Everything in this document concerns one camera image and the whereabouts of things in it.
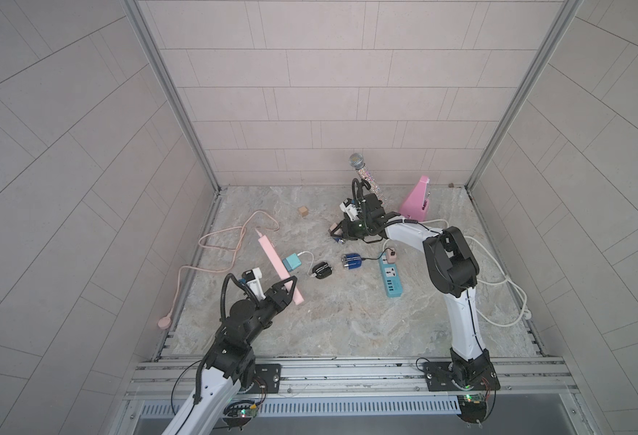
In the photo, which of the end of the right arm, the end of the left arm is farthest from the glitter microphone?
the end of the left arm

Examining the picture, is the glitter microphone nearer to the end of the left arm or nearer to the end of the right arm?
the end of the right arm

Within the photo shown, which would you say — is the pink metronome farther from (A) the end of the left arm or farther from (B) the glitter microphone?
(A) the end of the left arm

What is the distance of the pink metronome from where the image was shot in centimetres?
97

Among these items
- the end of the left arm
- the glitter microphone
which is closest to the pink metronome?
the glitter microphone
